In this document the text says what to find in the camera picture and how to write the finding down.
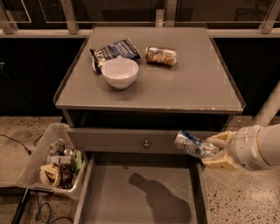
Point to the clear plastic storage bin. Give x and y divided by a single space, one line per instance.
70 184

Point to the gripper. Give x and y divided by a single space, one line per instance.
244 149

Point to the white ceramic bowl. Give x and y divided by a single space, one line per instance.
120 73

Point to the grey wooden drawer cabinet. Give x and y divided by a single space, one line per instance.
197 94

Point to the grey top drawer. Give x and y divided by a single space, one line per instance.
124 140

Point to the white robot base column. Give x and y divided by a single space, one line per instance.
269 108

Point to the silver blue redbull can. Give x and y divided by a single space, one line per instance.
194 146

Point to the grey open middle drawer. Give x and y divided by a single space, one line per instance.
128 188

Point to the metal window railing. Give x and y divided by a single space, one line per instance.
60 18

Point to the white crumpled cup in bin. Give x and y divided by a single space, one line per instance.
50 174

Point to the white labelled can in bin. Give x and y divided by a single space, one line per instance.
59 160

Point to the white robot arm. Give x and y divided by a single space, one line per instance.
254 148

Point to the green packet in bin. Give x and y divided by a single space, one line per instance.
78 160

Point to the blue chip bag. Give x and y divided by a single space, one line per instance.
120 49

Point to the round metal drawer knob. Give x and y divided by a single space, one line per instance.
146 144

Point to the silver can in bin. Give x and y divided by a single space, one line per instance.
57 146

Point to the brown gold drink can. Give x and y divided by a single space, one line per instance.
161 55

